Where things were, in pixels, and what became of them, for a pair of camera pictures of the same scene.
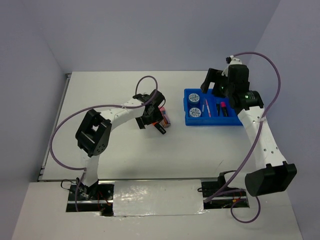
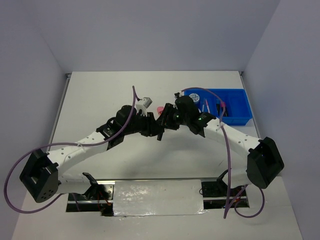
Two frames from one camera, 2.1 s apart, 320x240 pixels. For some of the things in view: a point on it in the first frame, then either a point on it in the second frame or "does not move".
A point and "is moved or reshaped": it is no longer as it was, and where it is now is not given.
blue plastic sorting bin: [205, 109] does not move
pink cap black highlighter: [223, 105] does not move
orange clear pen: [207, 105] does not move
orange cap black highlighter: [159, 127] is moved or reshaped
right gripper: [214, 75] → [166, 122]
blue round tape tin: [194, 98] does not move
